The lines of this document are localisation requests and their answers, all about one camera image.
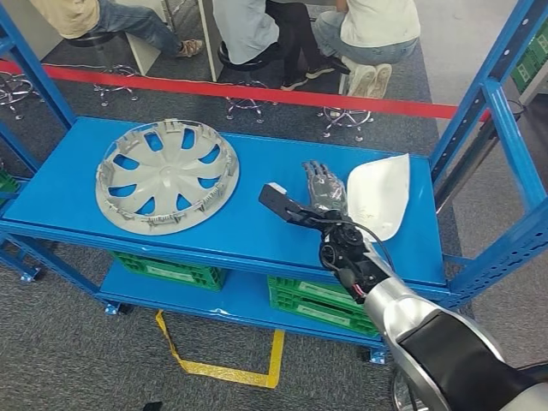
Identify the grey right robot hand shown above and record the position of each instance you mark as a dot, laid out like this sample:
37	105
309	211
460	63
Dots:
327	190

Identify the white mirror cover part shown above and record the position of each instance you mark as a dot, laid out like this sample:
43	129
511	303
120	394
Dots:
381	193

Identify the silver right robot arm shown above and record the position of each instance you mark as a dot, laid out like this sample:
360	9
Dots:
385	306

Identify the blue metal shelf rack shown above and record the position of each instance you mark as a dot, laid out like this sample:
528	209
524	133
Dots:
278	187

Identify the black chrome swivel stool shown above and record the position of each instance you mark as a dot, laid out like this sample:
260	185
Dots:
244	63
344	116
94	38
15	88

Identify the red barrier tape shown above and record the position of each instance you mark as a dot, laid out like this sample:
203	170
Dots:
257	93

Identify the person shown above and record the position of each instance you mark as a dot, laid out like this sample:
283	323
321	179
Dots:
128	20
244	28
377	22

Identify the grey wheel hubcap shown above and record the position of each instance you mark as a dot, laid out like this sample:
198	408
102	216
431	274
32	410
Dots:
167	170

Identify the dark stanchion post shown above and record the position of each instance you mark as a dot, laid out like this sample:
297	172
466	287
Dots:
471	164

